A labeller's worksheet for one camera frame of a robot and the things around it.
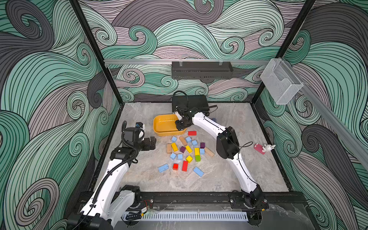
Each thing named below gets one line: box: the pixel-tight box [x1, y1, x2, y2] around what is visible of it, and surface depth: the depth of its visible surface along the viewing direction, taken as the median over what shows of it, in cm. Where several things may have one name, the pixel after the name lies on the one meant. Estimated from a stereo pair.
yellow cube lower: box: [185, 155, 194, 164], surface depth 89 cm
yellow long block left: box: [171, 142, 179, 152], surface depth 94 cm
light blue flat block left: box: [158, 163, 170, 173], surface depth 86 cm
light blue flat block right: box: [192, 166, 205, 178], surface depth 84 cm
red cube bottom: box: [172, 163, 179, 171], surface depth 86 cm
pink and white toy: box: [253, 142, 276, 155], surface depth 92 cm
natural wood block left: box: [166, 143, 173, 154], surface depth 93 cm
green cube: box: [195, 155, 201, 162], surface depth 91 cm
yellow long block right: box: [194, 147, 200, 156], surface depth 92 cm
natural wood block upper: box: [179, 136, 188, 146], surface depth 98 cm
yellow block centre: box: [184, 145, 194, 154], surface depth 94 cm
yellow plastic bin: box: [153, 113, 187, 137], surface depth 103 cm
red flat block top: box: [187, 130, 197, 136], surface depth 103 cm
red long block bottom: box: [182, 160, 189, 173], surface depth 87 cm
